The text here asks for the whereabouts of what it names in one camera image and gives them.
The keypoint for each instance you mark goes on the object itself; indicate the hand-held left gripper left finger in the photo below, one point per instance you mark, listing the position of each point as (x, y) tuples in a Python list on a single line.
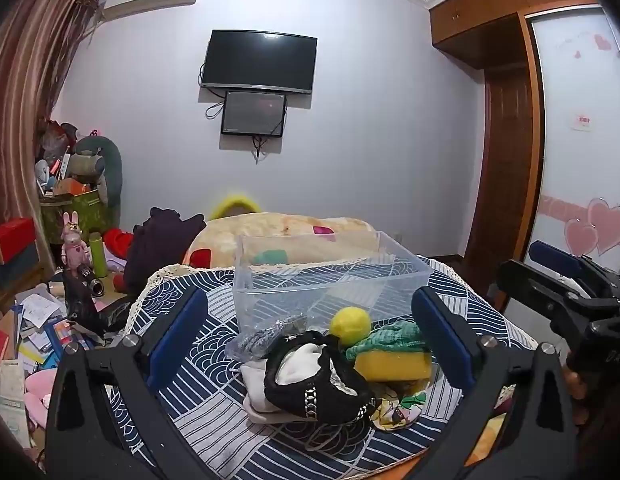
[(182, 330)]

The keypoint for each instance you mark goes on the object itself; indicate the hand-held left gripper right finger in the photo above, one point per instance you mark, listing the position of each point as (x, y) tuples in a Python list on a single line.
[(442, 330)]

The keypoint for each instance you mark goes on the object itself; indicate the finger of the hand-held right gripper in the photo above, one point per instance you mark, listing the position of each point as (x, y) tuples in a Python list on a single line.
[(552, 256), (535, 285)]

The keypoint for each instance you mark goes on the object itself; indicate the green knit cloth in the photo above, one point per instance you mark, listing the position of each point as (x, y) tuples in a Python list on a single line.
[(390, 337)]

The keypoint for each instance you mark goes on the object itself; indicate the yellow sponge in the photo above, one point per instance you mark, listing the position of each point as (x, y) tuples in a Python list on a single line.
[(390, 365)]

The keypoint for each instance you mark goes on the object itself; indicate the yellow fuzzy ball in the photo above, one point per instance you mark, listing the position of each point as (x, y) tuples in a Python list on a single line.
[(350, 325)]

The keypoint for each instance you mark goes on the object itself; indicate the floral printed cloth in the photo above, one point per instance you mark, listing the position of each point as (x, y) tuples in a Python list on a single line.
[(395, 412)]

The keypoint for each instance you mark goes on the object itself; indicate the clear plastic storage box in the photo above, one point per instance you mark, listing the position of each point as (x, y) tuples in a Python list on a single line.
[(290, 300)]

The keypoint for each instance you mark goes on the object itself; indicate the white soft cloth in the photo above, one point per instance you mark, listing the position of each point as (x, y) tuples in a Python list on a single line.
[(300, 365)]

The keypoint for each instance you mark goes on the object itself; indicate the blue patterned tablecloth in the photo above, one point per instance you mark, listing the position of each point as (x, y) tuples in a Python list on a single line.
[(215, 410)]

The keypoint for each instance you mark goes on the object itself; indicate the dark purple clothing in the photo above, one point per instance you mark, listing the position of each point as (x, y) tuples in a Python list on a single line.
[(160, 245)]

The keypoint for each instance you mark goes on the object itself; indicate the black lens device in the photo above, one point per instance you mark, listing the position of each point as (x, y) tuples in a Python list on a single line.
[(90, 280)]

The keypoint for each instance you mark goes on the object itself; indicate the brown wooden door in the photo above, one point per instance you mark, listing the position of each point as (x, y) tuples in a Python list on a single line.
[(505, 160)]

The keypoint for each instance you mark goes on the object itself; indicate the red cloth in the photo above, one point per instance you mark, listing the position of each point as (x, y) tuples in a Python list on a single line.
[(117, 242)]

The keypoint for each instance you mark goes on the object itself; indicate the green bottle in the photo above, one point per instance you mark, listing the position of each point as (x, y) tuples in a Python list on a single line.
[(97, 255)]

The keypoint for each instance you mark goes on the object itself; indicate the yellow fluffy hoop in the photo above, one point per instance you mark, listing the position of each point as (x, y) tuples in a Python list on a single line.
[(232, 202)]

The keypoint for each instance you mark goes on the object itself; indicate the pink rabbit doll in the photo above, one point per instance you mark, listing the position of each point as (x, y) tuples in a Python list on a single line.
[(72, 245)]

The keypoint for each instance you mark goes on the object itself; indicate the pile of papers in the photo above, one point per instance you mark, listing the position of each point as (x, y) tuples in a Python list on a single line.
[(35, 330)]

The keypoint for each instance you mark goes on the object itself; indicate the green storage box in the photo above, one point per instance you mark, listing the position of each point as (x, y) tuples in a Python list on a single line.
[(85, 212)]

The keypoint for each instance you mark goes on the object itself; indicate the pink slipper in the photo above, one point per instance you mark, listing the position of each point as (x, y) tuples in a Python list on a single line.
[(40, 395)]

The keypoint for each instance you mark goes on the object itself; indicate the dark blue box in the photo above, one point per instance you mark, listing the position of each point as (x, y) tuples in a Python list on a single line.
[(15, 267)]

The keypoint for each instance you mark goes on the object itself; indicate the grey plush toy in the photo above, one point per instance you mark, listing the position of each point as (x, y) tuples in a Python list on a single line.
[(107, 165)]

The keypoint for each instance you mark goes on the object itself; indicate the white heart-print sliding door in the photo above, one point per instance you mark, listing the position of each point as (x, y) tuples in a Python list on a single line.
[(575, 70)]

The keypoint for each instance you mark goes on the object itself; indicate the red box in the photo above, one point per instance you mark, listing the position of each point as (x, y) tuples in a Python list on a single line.
[(10, 235)]

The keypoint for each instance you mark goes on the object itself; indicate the pile of toys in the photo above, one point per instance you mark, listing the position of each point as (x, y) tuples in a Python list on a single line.
[(55, 160)]

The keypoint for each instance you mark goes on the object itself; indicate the wooden overhead cabinet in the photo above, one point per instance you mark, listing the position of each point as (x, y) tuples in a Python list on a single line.
[(490, 10)]

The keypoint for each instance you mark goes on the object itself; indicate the striped brown curtain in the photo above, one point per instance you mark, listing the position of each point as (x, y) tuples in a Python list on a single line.
[(25, 85)]

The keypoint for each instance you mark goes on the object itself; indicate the small black wall monitor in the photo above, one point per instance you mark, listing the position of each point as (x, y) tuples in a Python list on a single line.
[(252, 112)]

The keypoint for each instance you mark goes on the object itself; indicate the black wall television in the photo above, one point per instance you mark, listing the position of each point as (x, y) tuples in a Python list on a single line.
[(260, 60)]

